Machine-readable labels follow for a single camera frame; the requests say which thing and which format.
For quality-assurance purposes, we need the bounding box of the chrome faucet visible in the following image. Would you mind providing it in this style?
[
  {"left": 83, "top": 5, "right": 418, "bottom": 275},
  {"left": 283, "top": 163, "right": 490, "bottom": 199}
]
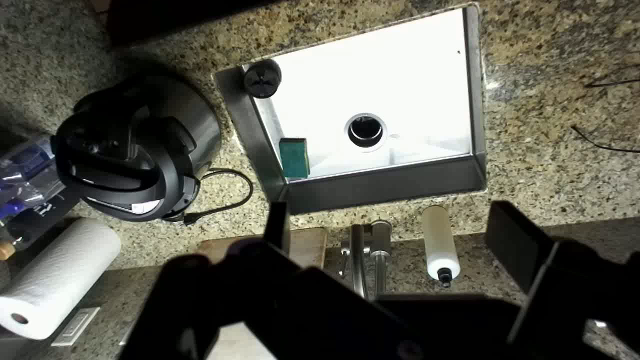
[{"left": 331, "top": 220, "right": 395, "bottom": 298}]

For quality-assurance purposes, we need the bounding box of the black round sink stopper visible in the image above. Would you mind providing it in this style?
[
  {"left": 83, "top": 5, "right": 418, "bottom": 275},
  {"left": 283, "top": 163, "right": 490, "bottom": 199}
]
[{"left": 240, "top": 57, "right": 283, "bottom": 100}]

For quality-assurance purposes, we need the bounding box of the white paper towel roll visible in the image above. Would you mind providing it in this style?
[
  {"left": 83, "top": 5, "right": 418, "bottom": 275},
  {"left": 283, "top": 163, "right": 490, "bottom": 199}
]
[{"left": 0, "top": 218, "right": 124, "bottom": 341}]

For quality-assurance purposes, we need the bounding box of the thin black wire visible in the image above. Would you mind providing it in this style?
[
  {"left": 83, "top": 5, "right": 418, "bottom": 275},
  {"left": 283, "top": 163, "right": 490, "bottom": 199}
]
[
  {"left": 569, "top": 123, "right": 640, "bottom": 155},
  {"left": 583, "top": 61, "right": 640, "bottom": 90}
]

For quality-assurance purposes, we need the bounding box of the pack of blue-capped water bottles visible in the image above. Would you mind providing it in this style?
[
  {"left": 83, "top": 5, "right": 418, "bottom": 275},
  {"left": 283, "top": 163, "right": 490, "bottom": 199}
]
[{"left": 0, "top": 136, "right": 71, "bottom": 235}]

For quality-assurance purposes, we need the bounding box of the stainless steel sink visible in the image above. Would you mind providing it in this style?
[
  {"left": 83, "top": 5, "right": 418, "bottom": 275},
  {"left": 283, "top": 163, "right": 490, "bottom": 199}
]
[{"left": 213, "top": 2, "right": 488, "bottom": 215}]

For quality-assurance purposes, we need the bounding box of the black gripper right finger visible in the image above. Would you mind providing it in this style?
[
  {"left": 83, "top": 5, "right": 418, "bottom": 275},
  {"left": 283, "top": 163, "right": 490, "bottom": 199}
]
[{"left": 483, "top": 197, "right": 640, "bottom": 360}]

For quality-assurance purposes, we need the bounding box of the black cooker power cable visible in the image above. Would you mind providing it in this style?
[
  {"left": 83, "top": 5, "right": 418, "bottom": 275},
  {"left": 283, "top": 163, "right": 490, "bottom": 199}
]
[{"left": 181, "top": 165, "right": 255, "bottom": 226}]

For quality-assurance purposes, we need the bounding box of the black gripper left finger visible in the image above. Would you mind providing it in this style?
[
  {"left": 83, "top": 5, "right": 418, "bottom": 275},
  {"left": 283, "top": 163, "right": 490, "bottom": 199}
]
[{"left": 117, "top": 197, "right": 430, "bottom": 360}]

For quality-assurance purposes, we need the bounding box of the dark bottle with cork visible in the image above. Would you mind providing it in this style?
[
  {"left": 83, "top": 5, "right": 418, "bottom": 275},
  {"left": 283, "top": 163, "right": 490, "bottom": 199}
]
[{"left": 0, "top": 222, "right": 21, "bottom": 263}]

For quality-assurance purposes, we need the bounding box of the green sponge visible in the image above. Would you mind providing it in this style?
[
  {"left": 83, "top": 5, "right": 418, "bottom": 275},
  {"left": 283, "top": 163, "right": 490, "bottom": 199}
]
[{"left": 278, "top": 136, "right": 312, "bottom": 179}]

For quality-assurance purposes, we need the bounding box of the white wall outlet plate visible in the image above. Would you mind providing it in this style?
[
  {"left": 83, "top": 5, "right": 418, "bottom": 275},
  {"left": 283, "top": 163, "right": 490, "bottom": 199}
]
[{"left": 48, "top": 306, "right": 101, "bottom": 348}]

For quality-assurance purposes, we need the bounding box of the black pressure cooker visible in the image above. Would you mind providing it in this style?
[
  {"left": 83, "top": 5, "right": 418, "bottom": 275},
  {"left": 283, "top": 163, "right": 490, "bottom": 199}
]
[{"left": 51, "top": 71, "right": 224, "bottom": 223}]

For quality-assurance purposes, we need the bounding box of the black sink drain strainer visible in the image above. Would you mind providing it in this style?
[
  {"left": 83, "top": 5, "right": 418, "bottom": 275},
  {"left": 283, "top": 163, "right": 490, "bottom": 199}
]
[{"left": 343, "top": 109, "right": 388, "bottom": 150}]

